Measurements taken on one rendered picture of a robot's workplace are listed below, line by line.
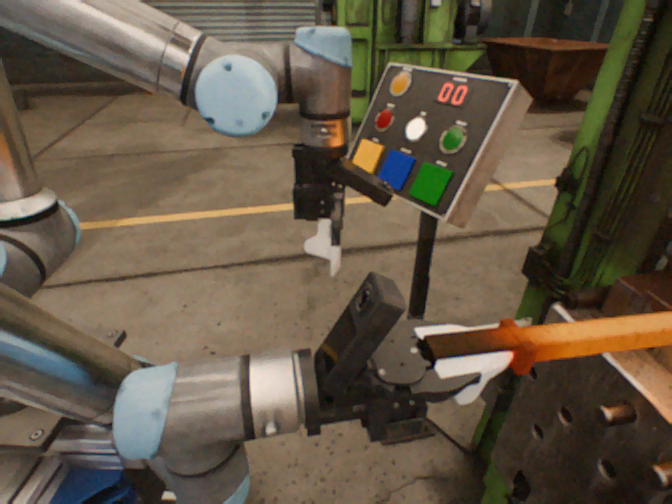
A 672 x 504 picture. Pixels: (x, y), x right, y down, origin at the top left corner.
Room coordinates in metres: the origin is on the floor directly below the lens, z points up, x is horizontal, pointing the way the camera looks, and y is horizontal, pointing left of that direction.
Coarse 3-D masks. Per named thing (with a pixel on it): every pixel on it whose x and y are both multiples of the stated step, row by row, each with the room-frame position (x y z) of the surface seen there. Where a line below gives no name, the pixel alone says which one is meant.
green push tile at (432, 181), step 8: (424, 168) 0.75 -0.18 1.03; (432, 168) 0.74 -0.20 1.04; (440, 168) 0.73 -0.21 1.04; (424, 176) 0.74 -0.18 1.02; (432, 176) 0.73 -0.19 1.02; (440, 176) 0.71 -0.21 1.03; (448, 176) 0.70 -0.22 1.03; (416, 184) 0.74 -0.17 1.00; (424, 184) 0.73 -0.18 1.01; (432, 184) 0.72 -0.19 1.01; (440, 184) 0.70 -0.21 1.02; (448, 184) 0.70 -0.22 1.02; (416, 192) 0.73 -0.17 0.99; (424, 192) 0.72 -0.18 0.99; (432, 192) 0.70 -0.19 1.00; (440, 192) 0.69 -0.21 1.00; (424, 200) 0.71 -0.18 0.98; (432, 200) 0.69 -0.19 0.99; (440, 200) 0.69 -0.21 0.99
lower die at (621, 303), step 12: (624, 276) 0.45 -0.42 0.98; (636, 276) 0.45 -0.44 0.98; (648, 276) 0.45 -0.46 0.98; (660, 276) 0.45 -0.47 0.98; (612, 288) 0.44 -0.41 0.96; (624, 288) 0.43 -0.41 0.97; (636, 288) 0.42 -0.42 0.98; (648, 288) 0.42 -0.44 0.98; (660, 288) 0.41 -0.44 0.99; (612, 300) 0.44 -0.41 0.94; (624, 300) 0.42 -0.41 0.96; (636, 300) 0.41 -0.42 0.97; (648, 300) 0.39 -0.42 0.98; (660, 300) 0.38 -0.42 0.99; (612, 312) 0.43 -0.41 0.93; (624, 312) 0.41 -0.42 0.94; (636, 312) 0.40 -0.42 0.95; (648, 312) 0.39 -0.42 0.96; (660, 312) 0.37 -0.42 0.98; (648, 348) 0.36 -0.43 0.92; (660, 348) 0.35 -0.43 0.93; (660, 360) 0.34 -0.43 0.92
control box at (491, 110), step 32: (384, 96) 0.96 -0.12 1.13; (416, 96) 0.89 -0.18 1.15; (448, 96) 0.82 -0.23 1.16; (480, 96) 0.77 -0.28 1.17; (512, 96) 0.73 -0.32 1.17; (384, 128) 0.90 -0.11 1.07; (448, 128) 0.78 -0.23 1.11; (480, 128) 0.73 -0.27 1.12; (512, 128) 0.75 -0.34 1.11; (352, 160) 0.92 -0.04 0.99; (384, 160) 0.85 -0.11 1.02; (416, 160) 0.79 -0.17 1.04; (448, 160) 0.73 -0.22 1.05; (480, 160) 0.70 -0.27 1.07; (448, 192) 0.69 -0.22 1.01; (480, 192) 0.71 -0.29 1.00
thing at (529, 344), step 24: (432, 336) 0.27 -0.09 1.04; (456, 336) 0.27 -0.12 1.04; (480, 336) 0.27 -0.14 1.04; (504, 336) 0.27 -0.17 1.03; (528, 336) 0.28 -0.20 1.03; (552, 336) 0.28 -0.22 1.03; (576, 336) 0.28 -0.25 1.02; (600, 336) 0.28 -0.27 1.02; (624, 336) 0.28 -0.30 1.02; (648, 336) 0.29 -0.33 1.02; (432, 360) 0.25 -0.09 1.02; (528, 360) 0.25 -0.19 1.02
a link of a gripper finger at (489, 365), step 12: (444, 360) 0.25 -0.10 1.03; (456, 360) 0.25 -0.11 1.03; (468, 360) 0.25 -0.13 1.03; (480, 360) 0.25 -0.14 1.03; (492, 360) 0.25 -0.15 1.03; (504, 360) 0.25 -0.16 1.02; (444, 372) 0.23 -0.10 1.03; (456, 372) 0.23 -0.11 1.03; (468, 372) 0.23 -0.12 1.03; (492, 372) 0.24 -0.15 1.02; (480, 384) 0.24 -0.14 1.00; (456, 396) 0.24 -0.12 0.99; (468, 396) 0.24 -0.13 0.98
